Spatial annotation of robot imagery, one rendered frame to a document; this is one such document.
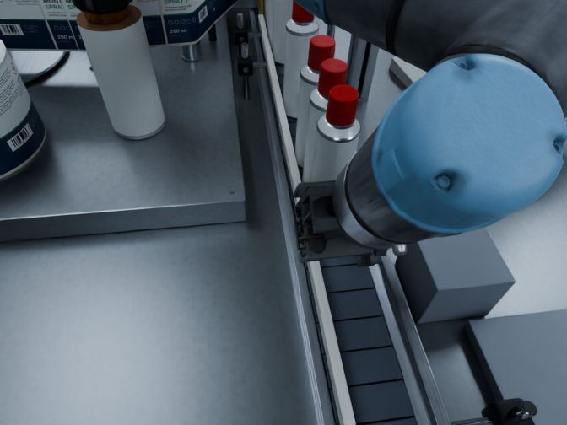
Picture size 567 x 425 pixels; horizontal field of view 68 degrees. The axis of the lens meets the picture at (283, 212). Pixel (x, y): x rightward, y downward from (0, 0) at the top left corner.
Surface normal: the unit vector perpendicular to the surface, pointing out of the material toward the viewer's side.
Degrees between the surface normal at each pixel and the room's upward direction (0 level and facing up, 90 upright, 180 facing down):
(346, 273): 0
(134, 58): 90
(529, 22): 20
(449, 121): 30
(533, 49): 24
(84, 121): 0
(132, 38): 90
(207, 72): 0
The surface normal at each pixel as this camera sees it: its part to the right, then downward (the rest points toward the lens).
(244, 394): 0.03, -0.65
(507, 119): 0.09, -0.18
